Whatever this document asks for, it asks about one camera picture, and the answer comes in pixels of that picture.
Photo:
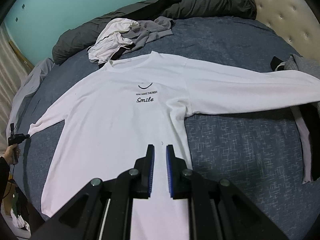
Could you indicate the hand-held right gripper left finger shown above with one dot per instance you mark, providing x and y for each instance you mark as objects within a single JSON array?
[{"x": 150, "y": 177}]

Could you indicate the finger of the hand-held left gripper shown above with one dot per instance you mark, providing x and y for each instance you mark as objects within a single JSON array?
[{"x": 26, "y": 137}]

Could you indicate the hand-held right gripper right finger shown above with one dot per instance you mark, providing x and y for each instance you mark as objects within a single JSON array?
[{"x": 171, "y": 177}]

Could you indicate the white long-sleeve shirt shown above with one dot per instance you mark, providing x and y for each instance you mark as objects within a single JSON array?
[{"x": 112, "y": 130}]

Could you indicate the person's left forearm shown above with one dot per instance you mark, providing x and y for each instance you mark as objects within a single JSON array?
[{"x": 3, "y": 177}]

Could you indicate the person's left hand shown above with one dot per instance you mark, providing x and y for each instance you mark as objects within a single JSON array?
[{"x": 8, "y": 155}]

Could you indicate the striped beige curtain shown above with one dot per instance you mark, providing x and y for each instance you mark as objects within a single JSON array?
[{"x": 10, "y": 80}]

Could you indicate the blue patterned bed sheet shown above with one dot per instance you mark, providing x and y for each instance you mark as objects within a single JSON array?
[{"x": 237, "y": 150}]

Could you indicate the wooden board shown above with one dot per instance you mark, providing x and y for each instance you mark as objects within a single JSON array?
[{"x": 21, "y": 55}]

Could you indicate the crumpled white garment black trim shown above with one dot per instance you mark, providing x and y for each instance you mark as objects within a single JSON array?
[{"x": 110, "y": 42}]

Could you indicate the folded light grey garment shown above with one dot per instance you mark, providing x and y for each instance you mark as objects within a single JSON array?
[{"x": 303, "y": 150}]

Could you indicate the crumpled grey garment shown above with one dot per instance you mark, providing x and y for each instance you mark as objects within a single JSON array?
[{"x": 155, "y": 30}]

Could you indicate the dark grey rolled duvet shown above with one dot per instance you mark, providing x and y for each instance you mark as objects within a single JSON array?
[{"x": 212, "y": 2}]

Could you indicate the cream tufted headboard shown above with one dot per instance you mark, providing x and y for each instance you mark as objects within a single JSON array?
[{"x": 287, "y": 12}]

